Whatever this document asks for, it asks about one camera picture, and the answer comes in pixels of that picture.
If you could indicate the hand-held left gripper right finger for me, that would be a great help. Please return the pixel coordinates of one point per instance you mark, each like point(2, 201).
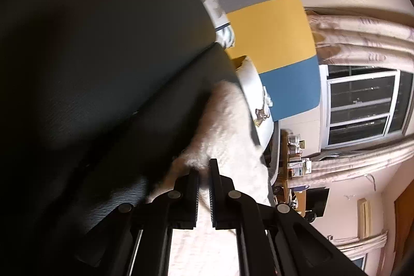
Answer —
point(212, 198)

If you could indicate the black flat monitor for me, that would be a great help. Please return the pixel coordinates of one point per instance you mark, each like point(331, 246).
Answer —
point(317, 200)

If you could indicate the brown wooden door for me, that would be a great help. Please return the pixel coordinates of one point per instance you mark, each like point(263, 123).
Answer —
point(405, 224)

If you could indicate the dark corner window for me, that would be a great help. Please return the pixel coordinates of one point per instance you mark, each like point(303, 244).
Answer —
point(358, 262)

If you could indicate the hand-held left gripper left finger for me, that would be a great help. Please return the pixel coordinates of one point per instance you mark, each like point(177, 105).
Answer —
point(194, 198)

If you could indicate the pink patterned curtain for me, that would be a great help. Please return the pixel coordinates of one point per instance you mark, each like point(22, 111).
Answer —
point(362, 33)
point(362, 243)
point(362, 159)

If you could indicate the cream knitted towel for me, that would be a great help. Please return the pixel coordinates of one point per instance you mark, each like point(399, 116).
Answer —
point(229, 133)

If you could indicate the wall air conditioner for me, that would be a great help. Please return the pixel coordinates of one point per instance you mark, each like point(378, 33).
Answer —
point(364, 217)

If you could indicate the geometric triangle print pillow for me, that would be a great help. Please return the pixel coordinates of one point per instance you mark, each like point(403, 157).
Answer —
point(207, 1)

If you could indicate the glass jar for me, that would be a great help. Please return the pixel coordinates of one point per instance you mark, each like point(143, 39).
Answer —
point(292, 140)
point(293, 150)

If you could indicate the wooden desk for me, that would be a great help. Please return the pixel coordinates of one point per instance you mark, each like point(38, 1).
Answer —
point(284, 179)

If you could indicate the white deer print pillow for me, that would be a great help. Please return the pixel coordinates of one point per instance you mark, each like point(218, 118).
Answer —
point(255, 91)

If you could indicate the grey yellow blue sofa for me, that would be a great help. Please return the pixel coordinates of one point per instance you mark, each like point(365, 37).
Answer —
point(268, 30)

